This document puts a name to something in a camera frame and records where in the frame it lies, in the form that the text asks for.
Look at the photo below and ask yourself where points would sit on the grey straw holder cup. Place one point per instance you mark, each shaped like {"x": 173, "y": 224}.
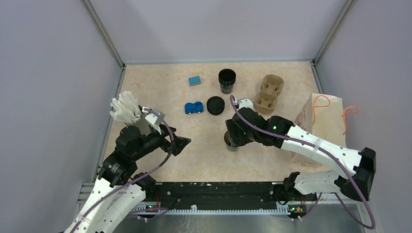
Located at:
{"x": 143, "y": 126}

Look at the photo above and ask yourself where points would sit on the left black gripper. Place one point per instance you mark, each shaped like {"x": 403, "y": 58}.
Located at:
{"x": 165, "y": 131}

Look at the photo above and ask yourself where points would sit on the blue toy brick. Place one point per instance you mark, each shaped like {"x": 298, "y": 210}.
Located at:
{"x": 195, "y": 80}

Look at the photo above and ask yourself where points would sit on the white straws bundle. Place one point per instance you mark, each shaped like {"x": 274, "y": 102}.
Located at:
{"x": 125, "y": 108}

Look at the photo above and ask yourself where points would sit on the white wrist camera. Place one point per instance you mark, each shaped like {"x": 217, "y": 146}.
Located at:
{"x": 244, "y": 103}
{"x": 154, "y": 118}

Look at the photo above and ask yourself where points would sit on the blue toy car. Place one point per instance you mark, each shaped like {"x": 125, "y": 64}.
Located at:
{"x": 191, "y": 108}

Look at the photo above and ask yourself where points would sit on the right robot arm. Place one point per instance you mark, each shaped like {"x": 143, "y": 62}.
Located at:
{"x": 351, "y": 171}

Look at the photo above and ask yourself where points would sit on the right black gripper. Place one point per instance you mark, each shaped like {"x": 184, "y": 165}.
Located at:
{"x": 232, "y": 127}

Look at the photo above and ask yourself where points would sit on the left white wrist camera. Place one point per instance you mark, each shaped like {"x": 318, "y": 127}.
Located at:
{"x": 154, "y": 118}

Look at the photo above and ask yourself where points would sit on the single black coffee cup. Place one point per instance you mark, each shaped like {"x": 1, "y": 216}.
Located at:
{"x": 229, "y": 144}

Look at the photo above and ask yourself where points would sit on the black cup lid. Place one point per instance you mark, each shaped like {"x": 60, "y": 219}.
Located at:
{"x": 215, "y": 105}

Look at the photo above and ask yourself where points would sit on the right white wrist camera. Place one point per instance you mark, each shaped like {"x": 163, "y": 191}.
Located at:
{"x": 244, "y": 103}

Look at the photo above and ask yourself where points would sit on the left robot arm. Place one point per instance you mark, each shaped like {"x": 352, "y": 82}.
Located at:
{"x": 114, "y": 195}

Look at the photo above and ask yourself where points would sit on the brown cardboard cup carrier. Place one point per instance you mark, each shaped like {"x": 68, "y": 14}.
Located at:
{"x": 266, "y": 99}

